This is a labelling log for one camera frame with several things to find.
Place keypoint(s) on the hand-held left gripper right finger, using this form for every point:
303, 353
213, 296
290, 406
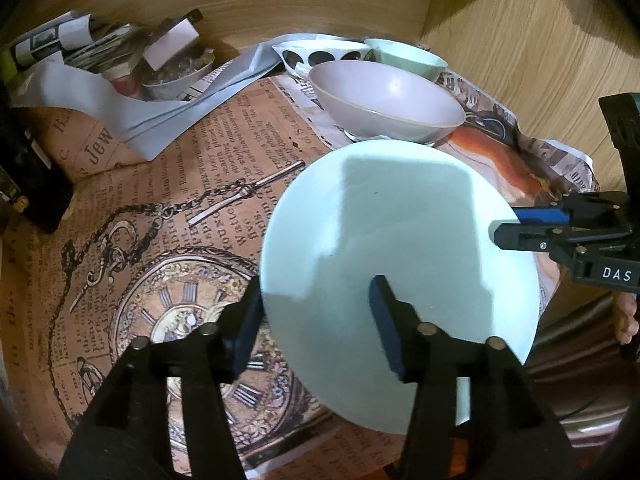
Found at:
390, 330

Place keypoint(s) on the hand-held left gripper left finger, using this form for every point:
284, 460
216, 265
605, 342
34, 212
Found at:
245, 332

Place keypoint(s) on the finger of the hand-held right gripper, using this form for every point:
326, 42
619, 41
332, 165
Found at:
525, 237
542, 216

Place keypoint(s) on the purple plate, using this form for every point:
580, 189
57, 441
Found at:
570, 330

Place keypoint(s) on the mint green plate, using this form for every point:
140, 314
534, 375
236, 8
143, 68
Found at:
400, 220

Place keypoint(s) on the pink bowl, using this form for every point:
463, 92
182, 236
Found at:
380, 95

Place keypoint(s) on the mint green bowl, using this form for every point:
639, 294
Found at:
405, 57

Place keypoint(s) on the spotted white bowl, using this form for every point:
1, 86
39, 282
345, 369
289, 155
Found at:
320, 55

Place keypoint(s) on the person's right hand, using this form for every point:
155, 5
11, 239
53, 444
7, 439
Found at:
627, 320

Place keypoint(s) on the newsprint table cover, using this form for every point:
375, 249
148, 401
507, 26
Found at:
175, 160

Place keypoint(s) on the small bowl of beads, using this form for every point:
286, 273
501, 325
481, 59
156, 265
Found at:
170, 85

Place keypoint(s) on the dark wine bottle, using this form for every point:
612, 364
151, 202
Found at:
35, 180

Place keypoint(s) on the grey cloth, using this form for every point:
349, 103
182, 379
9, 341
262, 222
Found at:
100, 100

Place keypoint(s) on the rolled newspaper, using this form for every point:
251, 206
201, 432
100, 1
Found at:
55, 37

